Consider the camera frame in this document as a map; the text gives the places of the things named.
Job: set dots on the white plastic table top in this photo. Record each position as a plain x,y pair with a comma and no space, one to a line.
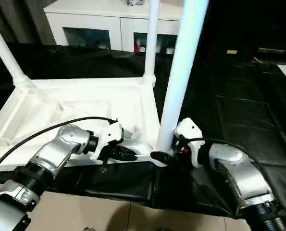
73,96

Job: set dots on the white plastic table leg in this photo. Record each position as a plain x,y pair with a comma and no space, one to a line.
181,60
5,53
151,36

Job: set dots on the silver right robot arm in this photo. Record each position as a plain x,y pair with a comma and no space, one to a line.
241,173

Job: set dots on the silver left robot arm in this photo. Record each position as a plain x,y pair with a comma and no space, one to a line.
61,144

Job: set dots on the black plastic mat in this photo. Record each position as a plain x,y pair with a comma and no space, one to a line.
241,101

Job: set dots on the small white cup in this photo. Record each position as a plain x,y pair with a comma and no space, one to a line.
169,51

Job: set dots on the small yellow label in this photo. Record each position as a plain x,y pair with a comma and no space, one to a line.
232,52

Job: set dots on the white cabinet with glass doors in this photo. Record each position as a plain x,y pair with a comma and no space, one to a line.
85,19

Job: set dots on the black horizontal bar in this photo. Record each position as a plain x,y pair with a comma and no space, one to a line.
277,50

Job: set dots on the dark object on cabinet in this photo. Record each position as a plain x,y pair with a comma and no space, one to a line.
134,2

